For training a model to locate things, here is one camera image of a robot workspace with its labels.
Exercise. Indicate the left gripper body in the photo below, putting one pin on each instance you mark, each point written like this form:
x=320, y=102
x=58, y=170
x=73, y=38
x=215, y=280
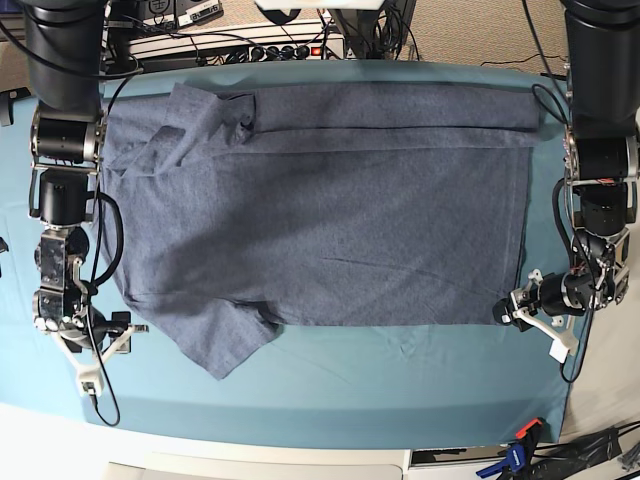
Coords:
x=548, y=294

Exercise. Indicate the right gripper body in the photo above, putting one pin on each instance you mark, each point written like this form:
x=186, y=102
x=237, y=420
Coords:
x=87, y=331

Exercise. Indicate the grey-blue T-shirt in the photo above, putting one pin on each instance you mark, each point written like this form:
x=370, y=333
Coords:
x=357, y=205

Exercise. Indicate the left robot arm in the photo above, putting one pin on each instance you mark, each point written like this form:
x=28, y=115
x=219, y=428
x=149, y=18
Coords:
x=596, y=200

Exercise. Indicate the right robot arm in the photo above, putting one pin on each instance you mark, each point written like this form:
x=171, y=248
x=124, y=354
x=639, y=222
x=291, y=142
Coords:
x=63, y=43

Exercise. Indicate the orange blue clamp bottom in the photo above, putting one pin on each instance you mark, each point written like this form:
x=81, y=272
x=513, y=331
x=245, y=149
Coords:
x=518, y=455

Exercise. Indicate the black bag bottom right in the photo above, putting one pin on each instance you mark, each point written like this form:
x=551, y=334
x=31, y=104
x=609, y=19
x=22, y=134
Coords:
x=562, y=461

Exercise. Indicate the teal table cloth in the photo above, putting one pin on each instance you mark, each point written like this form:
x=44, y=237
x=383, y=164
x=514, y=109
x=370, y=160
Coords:
x=421, y=387

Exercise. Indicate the black clamp left edge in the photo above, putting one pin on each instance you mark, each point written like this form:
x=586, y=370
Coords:
x=7, y=100

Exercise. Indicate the white power strip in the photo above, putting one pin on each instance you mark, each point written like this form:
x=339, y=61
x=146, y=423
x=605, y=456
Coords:
x=237, y=48

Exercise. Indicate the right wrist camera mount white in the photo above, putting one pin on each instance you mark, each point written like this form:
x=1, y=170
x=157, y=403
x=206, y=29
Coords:
x=88, y=365

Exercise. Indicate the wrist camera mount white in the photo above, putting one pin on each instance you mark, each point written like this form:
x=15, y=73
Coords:
x=559, y=329
x=88, y=365

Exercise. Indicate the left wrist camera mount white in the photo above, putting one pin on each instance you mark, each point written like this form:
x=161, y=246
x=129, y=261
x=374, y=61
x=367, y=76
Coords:
x=559, y=329

